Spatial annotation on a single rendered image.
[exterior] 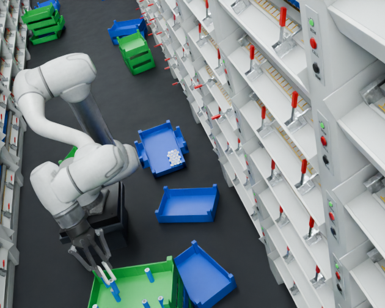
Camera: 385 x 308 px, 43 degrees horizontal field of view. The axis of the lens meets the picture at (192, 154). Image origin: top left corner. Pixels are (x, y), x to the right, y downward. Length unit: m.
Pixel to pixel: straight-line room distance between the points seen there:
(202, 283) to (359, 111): 1.60
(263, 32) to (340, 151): 0.37
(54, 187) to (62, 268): 1.14
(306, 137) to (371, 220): 0.27
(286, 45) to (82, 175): 0.80
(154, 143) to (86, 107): 0.99
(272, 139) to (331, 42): 0.69
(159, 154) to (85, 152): 1.43
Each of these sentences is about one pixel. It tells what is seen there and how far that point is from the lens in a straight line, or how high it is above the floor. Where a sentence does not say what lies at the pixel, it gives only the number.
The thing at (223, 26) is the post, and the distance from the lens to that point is 1.44.
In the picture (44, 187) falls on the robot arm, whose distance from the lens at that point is 1.57.
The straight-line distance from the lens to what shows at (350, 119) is 0.80.
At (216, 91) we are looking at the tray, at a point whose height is 0.74.
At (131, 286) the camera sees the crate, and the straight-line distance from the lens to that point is 1.85.
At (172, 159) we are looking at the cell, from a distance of 2.86.
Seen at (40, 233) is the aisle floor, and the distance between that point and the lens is 2.92.
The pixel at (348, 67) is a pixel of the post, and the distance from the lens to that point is 0.77.
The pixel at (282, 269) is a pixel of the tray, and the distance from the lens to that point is 2.04.
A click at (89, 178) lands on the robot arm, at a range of 1.54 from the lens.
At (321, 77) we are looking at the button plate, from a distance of 0.80.
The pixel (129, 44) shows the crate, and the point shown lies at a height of 0.16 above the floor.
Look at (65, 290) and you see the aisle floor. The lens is 2.55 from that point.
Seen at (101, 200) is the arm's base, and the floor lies 0.26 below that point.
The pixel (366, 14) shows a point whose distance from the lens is 0.66.
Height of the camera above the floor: 1.77
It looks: 36 degrees down
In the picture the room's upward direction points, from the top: 17 degrees counter-clockwise
